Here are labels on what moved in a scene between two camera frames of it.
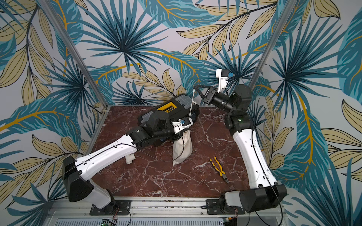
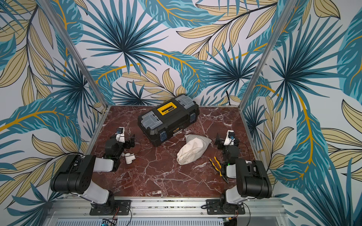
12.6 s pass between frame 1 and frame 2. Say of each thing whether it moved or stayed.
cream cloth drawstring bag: moved
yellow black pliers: stayed
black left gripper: moved
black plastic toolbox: stayed
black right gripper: moved
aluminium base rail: stayed
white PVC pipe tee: stayed
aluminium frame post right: stayed
